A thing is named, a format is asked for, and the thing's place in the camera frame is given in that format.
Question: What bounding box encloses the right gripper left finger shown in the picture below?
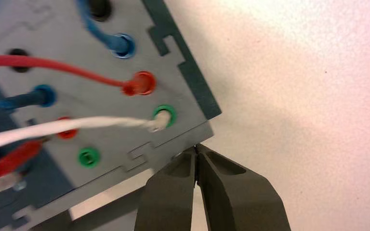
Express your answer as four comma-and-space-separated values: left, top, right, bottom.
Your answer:
133, 147, 197, 231

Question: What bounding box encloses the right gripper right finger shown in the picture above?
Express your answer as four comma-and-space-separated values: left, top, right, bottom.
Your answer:
195, 144, 291, 231

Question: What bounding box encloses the dark blue grey task box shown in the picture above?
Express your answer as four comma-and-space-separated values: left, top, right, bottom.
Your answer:
0, 0, 222, 231

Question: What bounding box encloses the white jumper cable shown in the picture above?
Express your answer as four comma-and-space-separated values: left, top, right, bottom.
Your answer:
0, 110, 173, 202

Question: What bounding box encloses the blue jumper cable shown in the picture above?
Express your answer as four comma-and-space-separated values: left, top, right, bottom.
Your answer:
0, 0, 136, 114

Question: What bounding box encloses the red jumper cable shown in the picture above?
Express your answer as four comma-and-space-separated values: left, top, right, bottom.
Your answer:
0, 54, 157, 179

